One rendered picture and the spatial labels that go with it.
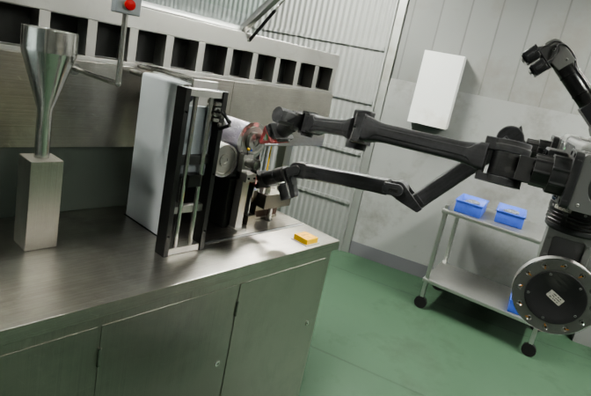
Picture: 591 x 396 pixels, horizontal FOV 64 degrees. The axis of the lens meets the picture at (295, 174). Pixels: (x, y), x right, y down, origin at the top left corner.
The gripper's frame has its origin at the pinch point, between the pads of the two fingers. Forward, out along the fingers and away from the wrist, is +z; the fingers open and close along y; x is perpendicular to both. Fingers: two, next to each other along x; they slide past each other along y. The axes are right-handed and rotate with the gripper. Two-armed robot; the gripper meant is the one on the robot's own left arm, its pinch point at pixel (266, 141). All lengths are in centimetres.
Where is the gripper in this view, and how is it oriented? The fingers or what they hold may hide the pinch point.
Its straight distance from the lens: 181.9
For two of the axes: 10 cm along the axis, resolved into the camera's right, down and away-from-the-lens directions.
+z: -6.8, 3.9, 6.2
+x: -3.3, -9.2, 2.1
